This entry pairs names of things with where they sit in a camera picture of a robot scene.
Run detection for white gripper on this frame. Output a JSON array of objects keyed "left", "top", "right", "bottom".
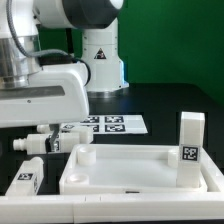
[{"left": 0, "top": 63, "right": 89, "bottom": 153}]

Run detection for white square desk top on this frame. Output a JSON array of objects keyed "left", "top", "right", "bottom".
[{"left": 59, "top": 144, "right": 224, "bottom": 195}]

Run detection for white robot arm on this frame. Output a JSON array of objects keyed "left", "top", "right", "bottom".
[{"left": 0, "top": 0, "right": 124, "bottom": 154}]

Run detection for white fiducial marker sheet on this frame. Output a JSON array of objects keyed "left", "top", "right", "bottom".
[{"left": 59, "top": 114, "right": 149, "bottom": 136}]

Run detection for white L-shaped fence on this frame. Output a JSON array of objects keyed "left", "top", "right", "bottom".
[{"left": 0, "top": 145, "right": 224, "bottom": 224}]

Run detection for black cables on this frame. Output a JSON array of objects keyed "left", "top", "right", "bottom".
[{"left": 39, "top": 49, "right": 92, "bottom": 86}]

